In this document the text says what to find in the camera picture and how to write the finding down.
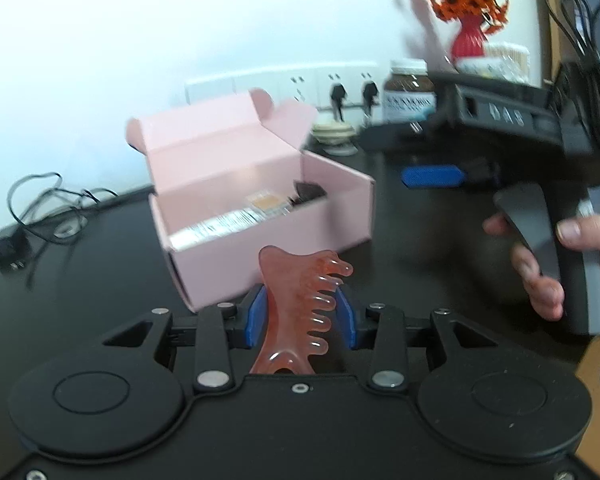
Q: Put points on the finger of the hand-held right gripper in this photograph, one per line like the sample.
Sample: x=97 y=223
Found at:
x=405 y=137
x=430 y=177

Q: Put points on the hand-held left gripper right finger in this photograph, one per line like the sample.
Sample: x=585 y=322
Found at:
x=349 y=317

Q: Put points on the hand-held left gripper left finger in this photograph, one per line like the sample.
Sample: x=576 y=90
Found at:
x=255 y=315

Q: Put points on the red scraping comb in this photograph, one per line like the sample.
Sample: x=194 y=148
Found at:
x=290 y=290

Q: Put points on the pink cardboard box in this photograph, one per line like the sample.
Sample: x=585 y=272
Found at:
x=220 y=270

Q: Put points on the white printed packet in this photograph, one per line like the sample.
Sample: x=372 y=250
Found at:
x=215 y=227

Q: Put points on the black capped item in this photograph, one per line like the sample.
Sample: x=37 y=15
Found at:
x=309 y=191

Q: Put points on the small gold box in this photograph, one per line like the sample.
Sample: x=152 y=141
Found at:
x=266 y=203

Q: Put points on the black desktop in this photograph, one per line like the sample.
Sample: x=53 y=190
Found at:
x=80 y=285

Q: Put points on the person's right hand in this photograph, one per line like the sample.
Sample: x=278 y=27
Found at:
x=592 y=235

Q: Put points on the brown supplement bottle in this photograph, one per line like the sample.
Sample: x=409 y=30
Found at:
x=410 y=95

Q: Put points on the cotton swab box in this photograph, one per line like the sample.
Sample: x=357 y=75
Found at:
x=510 y=60

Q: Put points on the red vase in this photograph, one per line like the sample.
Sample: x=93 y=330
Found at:
x=467 y=40

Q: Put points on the wooden board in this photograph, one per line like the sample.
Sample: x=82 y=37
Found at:
x=547 y=20

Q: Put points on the black power adapter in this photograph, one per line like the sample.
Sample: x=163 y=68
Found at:
x=7 y=252

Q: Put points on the black wall plug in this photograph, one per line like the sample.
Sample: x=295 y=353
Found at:
x=369 y=95
x=338 y=97

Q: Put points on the white wall socket strip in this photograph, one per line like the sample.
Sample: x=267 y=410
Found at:
x=260 y=80

